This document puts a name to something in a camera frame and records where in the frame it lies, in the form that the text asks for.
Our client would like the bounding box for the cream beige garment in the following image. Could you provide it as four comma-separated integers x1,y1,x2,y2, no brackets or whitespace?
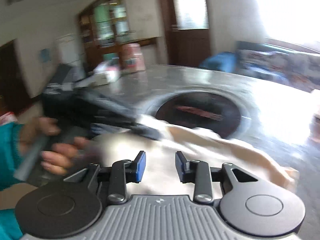
94,115,299,197

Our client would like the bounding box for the teal sleeve forearm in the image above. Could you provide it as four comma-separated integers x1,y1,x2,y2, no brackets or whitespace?
1,120,39,239

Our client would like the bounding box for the person's left hand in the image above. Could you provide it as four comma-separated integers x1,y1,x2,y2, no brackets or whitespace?
14,117,101,181

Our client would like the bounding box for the white box on table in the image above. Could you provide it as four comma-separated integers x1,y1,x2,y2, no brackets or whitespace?
88,60,120,87

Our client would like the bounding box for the pink cartoon bottle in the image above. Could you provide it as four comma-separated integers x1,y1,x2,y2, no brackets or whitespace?
121,43,145,74

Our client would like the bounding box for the grey quilted table cover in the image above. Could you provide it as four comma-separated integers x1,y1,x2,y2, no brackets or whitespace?
24,63,320,240

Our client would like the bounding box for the wooden display cabinet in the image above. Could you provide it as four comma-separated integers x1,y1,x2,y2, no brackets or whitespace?
77,0,158,71

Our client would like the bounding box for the dark wooden door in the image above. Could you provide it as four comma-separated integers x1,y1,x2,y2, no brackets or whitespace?
159,0,211,67

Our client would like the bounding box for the blue sofa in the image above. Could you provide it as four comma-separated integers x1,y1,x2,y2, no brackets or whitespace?
199,41,319,92

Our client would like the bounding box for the window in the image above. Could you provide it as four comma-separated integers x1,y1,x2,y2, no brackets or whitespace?
255,0,319,51

